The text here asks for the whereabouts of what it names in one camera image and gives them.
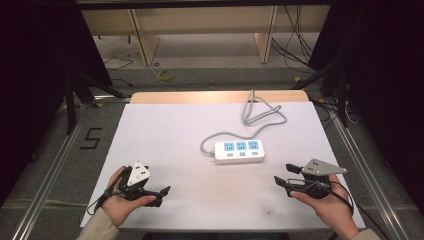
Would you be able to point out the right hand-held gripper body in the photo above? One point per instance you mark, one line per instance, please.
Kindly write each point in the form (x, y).
(318, 168)

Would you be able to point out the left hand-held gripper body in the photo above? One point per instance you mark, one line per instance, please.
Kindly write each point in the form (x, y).
(138, 175)

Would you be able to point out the person's left hand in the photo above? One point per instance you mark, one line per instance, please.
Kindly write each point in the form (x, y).
(121, 208)

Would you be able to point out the person's right hand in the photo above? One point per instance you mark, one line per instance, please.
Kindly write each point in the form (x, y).
(328, 208)

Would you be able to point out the white power strip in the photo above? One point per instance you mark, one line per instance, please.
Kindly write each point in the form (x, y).
(239, 151)

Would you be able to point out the black metal stand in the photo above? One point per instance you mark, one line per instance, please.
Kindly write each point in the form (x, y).
(71, 100)
(340, 90)

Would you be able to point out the wooden table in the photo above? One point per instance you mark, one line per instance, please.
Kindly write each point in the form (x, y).
(206, 96)

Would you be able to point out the yellow tape roll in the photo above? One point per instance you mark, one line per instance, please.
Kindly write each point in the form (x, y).
(165, 75)

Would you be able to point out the black curtain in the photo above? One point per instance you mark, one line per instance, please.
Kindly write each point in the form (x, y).
(40, 83)

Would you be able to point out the beige wooden desk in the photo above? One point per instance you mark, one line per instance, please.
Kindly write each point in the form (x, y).
(206, 20)

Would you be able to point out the aluminium floor rail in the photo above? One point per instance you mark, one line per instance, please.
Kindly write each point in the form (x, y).
(366, 173)
(46, 180)

